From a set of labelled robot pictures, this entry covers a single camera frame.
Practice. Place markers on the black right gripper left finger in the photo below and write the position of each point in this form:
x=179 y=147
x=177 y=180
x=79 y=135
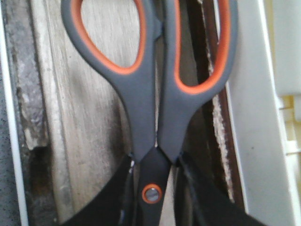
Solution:
x=114 y=204

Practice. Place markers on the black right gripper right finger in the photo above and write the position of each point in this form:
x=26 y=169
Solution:
x=198 y=202

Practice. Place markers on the grey orange scissors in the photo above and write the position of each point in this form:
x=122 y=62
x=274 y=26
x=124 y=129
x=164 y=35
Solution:
x=159 y=106

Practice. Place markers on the white plastic tray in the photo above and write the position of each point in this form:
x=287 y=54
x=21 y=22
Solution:
x=267 y=138

